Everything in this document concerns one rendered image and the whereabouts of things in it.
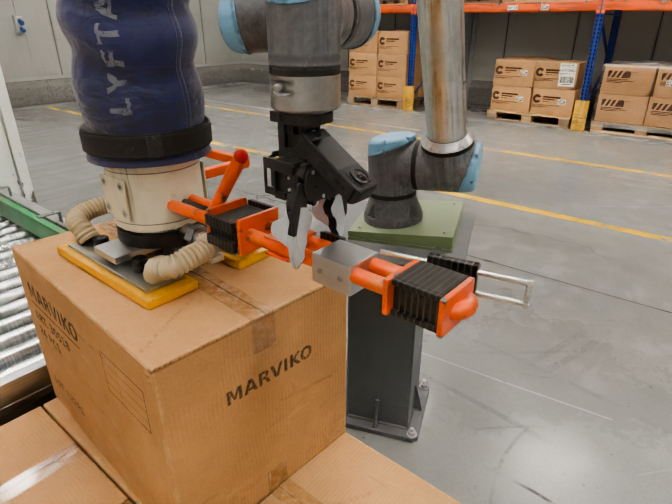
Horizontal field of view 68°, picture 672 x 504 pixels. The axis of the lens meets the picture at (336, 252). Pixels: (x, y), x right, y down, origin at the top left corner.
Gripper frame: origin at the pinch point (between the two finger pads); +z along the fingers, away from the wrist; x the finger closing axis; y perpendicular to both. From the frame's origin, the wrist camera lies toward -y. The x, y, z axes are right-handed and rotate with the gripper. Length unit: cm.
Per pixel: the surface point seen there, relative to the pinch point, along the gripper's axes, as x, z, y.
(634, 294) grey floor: -242, 108, -12
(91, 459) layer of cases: 24, 54, 46
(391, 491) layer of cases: -11, 53, -8
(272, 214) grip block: -2.2, -2.4, 12.4
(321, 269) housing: 3.5, 0.0, -3.5
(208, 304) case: 7.4, 12.6, 18.9
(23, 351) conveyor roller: 19, 53, 96
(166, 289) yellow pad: 10.9, 10.6, 25.5
